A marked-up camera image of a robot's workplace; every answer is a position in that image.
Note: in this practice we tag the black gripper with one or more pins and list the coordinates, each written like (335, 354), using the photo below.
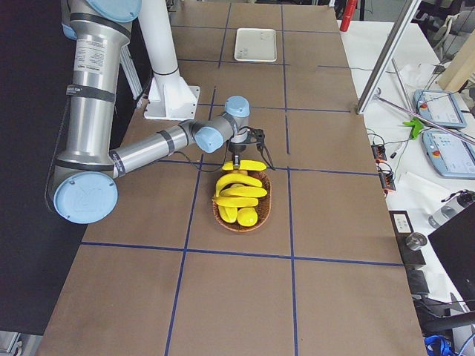
(237, 148)

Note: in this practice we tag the yellow banana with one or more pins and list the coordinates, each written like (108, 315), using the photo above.
(232, 178)
(228, 214)
(244, 165)
(244, 191)
(236, 202)

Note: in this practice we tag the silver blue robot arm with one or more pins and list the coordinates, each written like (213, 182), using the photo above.
(83, 189)

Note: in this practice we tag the brown wicker basket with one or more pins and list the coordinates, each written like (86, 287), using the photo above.
(263, 208)

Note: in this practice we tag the white bear tray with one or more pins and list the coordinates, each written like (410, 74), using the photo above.
(255, 45)

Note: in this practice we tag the red bottle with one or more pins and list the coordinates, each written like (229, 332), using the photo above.
(348, 15)

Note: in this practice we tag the metal cup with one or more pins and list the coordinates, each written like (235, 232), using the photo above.
(415, 241)

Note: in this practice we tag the long metal reacher tool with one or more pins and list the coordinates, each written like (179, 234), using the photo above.
(426, 119)

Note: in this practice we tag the far teach pendant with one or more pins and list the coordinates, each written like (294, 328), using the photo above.
(443, 103)

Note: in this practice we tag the teach pendant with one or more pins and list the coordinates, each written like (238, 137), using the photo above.
(443, 103)
(451, 157)

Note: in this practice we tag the near teach pendant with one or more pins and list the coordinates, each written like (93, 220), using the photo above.
(451, 157)

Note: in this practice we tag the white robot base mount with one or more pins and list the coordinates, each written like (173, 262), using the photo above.
(170, 97)

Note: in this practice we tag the aluminium frame post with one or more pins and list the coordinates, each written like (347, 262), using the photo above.
(392, 42)

